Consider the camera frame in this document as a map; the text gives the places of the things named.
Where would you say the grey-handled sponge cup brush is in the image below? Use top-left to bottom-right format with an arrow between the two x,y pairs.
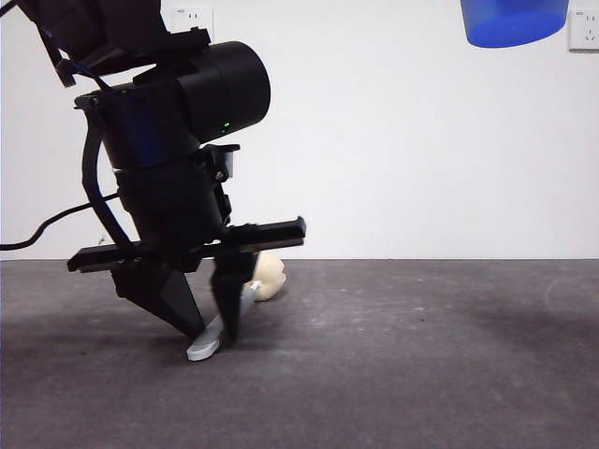
185,254 -> 286,362

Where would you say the blue ribbed plastic cup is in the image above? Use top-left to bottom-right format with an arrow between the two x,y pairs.
460,0 -> 571,49

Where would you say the pale grey left camera box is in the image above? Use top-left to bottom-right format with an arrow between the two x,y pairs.
200,143 -> 241,183

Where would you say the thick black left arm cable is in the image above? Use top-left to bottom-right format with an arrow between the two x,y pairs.
80,105 -> 136,249

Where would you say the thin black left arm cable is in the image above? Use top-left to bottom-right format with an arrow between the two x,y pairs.
0,194 -> 124,252

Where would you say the white wall socket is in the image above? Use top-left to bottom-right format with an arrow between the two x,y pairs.
568,9 -> 599,52
171,7 -> 215,46

